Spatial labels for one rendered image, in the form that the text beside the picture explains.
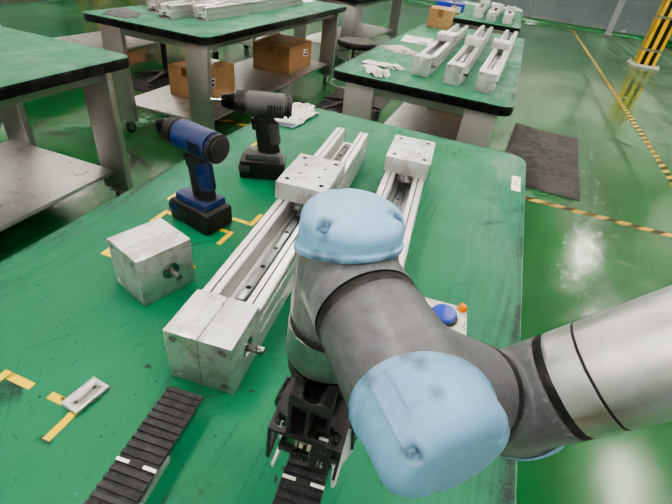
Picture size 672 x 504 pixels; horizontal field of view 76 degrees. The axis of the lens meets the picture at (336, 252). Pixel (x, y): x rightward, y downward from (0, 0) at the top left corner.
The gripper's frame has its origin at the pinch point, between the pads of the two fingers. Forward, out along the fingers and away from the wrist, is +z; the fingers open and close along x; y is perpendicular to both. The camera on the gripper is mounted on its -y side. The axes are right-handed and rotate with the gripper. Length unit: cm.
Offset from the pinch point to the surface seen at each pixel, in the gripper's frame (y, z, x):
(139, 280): -16.3, -1.3, -35.2
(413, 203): -58, -5, 4
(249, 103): -68, -15, -40
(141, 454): 7.2, 0.6, -18.6
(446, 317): -25.4, -3.7, 13.6
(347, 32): -542, 46, -128
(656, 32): -975, 21, 350
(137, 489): 10.6, 0.5, -16.7
